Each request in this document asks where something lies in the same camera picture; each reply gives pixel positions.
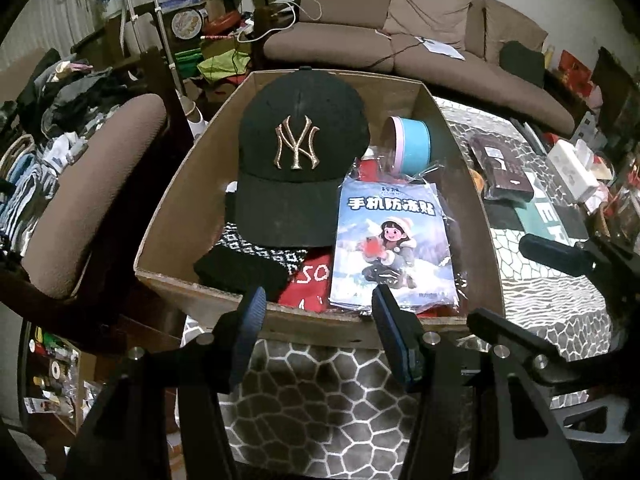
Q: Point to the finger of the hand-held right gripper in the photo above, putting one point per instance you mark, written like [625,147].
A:
[550,254]
[522,345]

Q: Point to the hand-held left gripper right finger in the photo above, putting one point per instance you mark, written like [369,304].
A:
[395,330]

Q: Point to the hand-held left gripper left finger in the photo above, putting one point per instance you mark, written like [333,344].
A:
[250,320]

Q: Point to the green packet with white letters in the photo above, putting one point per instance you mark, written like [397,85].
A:
[542,215]

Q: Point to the dark brown packet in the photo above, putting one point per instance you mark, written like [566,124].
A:
[502,165]

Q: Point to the blue illustrated sticker packet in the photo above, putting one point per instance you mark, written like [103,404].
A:
[390,220]

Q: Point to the brown cardboard box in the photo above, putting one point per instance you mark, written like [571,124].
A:
[170,200]

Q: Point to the black knit cloth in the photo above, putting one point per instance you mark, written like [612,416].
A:
[240,270]

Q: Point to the red cloth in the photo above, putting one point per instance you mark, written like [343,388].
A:
[310,285]

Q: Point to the black white patterned cloth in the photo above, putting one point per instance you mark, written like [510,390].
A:
[265,250]

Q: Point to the white tissue box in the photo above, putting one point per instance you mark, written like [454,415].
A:
[570,170]

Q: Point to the orange cloth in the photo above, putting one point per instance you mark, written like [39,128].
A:
[477,181]

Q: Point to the black baseball cap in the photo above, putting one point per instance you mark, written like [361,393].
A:
[300,195]

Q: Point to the blue round tape roll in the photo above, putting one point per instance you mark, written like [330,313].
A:
[412,145]

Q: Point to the red gift boxes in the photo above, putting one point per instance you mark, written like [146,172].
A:
[577,75]

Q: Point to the dark wooden cabinet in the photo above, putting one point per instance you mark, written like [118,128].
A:
[617,80]

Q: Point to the dark grey cushion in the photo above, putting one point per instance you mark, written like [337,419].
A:
[522,62]

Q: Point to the brown sofa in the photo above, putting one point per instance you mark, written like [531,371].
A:
[450,85]

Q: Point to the low shelf of small things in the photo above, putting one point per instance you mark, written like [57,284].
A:
[55,375]

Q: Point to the brown armchair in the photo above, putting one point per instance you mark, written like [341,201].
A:
[95,185]

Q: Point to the white shoe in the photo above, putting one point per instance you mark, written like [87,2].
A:
[192,115]

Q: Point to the beige sofa cushion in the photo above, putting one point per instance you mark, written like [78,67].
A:
[430,15]
[515,27]

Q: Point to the white papers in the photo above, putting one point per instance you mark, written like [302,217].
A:
[442,47]

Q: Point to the green bag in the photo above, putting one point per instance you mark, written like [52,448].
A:
[222,65]

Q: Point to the dark wooden chair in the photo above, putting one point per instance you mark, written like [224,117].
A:
[160,75]

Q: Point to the pile of clothes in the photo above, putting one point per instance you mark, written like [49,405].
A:
[65,105]

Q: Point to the white pole rack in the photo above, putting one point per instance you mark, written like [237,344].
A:
[162,35]

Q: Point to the round decorated plate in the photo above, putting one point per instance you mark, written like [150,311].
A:
[186,25]

